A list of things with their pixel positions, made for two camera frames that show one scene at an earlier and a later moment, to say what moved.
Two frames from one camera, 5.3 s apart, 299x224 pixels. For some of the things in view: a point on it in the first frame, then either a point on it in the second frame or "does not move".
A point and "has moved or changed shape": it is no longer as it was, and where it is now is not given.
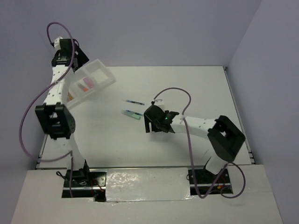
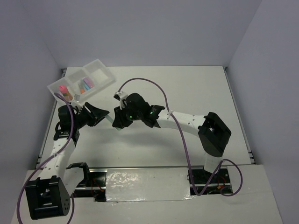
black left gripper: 82,59 -> 96,113
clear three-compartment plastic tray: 88,80 does not move
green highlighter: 131,115 has moved or changed shape
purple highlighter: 89,82 does not move
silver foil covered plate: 147,185 does not move
